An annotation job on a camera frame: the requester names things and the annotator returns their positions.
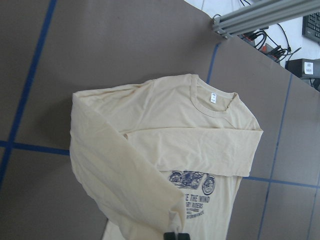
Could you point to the aluminium frame post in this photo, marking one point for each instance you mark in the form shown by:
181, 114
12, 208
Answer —
262, 14

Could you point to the black box with label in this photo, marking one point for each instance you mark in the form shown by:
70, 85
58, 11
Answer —
304, 68

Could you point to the cream long-sleeve printed shirt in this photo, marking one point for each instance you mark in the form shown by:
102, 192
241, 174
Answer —
164, 156

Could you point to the black keyboard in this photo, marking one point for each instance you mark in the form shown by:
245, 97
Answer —
311, 27

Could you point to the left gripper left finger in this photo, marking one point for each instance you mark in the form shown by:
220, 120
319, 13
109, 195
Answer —
171, 234

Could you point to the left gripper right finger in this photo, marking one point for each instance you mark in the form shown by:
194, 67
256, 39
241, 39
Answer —
181, 235

